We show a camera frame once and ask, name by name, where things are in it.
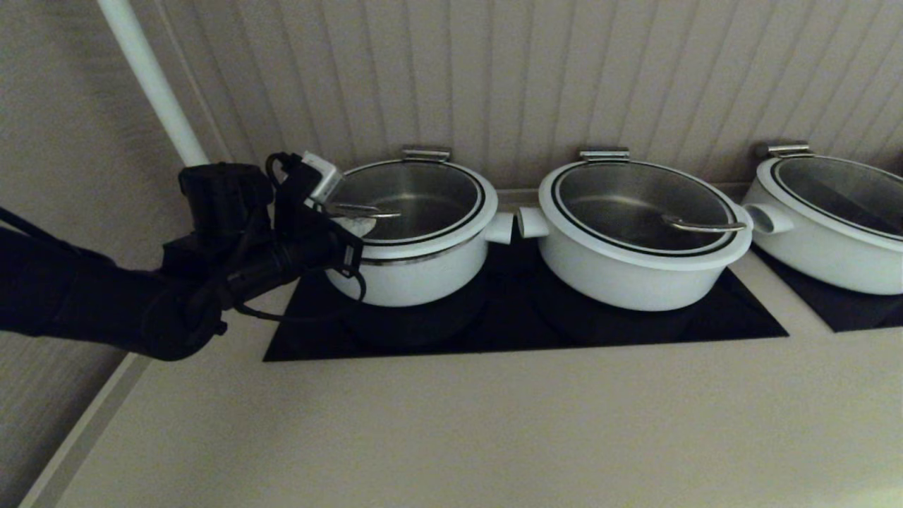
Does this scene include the glass lid with white rim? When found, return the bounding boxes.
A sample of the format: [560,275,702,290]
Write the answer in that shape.
[314,159,499,260]
[760,155,903,253]
[539,161,753,272]

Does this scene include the white round pot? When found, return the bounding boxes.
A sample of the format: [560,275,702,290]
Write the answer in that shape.
[516,161,754,313]
[741,155,903,296]
[326,212,514,308]

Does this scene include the wide black glass cooktop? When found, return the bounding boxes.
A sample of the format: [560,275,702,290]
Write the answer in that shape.
[263,233,789,363]

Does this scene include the white metal pole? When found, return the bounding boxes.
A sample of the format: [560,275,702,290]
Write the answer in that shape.
[97,0,210,169]

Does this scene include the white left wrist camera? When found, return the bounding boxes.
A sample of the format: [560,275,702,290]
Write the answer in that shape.
[300,151,344,207]

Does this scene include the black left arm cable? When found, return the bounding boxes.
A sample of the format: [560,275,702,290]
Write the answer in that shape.
[233,152,368,323]

